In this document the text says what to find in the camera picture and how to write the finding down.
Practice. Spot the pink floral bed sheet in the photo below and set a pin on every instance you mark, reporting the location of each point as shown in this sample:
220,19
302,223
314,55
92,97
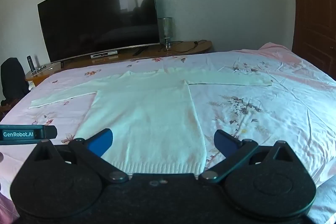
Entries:
262,113

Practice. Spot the glass table lamp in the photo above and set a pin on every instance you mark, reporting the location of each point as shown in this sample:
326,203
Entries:
165,29

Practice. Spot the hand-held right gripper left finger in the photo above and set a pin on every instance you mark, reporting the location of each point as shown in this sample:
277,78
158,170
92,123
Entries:
101,144

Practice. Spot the dark remote control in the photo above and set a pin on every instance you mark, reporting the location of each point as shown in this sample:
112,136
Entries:
30,64

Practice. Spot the wooden television cabinet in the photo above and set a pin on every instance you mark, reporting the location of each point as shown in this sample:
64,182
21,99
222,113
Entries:
123,54

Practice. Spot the brown wooden door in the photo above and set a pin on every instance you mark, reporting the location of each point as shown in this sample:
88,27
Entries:
315,11

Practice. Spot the silver set-top box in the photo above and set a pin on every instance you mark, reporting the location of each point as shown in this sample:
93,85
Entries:
104,54

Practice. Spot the brown wooden furniture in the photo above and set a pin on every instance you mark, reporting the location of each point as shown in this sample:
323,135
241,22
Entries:
6,111

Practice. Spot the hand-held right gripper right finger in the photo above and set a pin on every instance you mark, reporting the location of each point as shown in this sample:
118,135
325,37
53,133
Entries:
226,144

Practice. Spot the black flat screen television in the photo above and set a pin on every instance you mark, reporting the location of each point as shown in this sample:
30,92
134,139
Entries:
97,16

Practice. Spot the white knit sweater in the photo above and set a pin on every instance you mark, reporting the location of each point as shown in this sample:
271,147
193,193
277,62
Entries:
147,119

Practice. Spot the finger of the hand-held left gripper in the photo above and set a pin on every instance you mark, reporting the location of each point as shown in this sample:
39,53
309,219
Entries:
50,132

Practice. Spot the black chair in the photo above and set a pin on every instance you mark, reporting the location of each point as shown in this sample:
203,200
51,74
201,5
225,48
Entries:
13,79

